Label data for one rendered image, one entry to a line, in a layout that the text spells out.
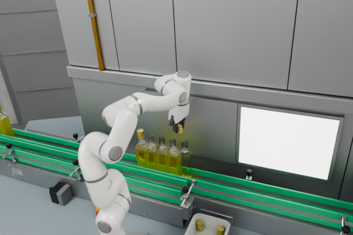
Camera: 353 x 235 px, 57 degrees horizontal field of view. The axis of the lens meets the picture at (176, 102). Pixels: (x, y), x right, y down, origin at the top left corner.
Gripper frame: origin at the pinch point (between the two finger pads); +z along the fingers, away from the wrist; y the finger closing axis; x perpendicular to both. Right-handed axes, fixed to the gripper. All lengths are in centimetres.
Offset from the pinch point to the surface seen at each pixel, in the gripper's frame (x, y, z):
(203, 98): 3.6, -13.4, -10.6
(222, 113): 13.9, -15.2, -6.3
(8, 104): -275, -36, 154
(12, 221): -53, 65, 53
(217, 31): 2.3, -19.7, -41.6
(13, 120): -271, -34, 177
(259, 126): 30.4, -19.8, -5.0
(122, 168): -20.5, 17.3, 29.5
